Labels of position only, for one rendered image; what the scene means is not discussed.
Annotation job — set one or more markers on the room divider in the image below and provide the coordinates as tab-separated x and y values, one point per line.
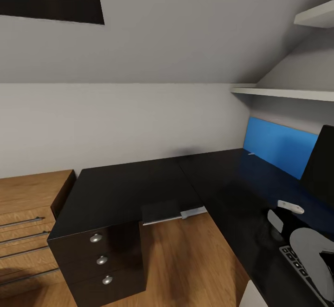
286	148

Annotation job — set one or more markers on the keyboard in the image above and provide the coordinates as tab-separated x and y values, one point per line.
294	260

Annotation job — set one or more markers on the notebook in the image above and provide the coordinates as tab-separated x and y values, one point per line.
159	212

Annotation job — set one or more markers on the mouse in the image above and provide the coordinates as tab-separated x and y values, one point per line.
275	234

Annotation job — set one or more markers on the monitor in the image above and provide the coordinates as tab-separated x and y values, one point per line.
318	176

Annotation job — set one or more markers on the bookcase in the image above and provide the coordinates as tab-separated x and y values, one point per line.
321	16

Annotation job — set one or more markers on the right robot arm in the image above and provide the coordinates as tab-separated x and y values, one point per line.
315	251

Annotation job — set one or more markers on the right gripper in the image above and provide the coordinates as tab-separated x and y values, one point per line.
265	212

